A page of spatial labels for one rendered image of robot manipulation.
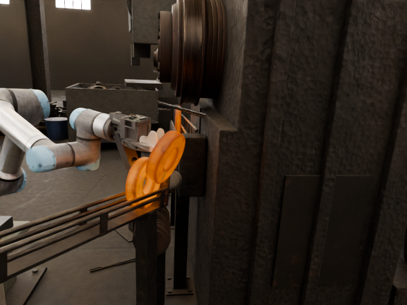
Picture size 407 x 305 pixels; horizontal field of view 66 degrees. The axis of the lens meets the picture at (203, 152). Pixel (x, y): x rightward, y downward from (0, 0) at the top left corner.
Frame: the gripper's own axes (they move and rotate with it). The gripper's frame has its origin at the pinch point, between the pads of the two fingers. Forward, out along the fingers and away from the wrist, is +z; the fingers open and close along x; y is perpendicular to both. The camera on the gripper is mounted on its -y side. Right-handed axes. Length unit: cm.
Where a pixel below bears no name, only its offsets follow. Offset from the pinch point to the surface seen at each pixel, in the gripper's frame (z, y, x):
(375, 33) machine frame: 42, 37, 41
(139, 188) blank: -4.9, -11.4, -5.0
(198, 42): -11.8, 29.0, 32.8
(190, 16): -16, 37, 33
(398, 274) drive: 74, -54, 69
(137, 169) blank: -6.2, -6.0, -4.8
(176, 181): -4.4, -15.8, 13.8
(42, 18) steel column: -628, 39, 415
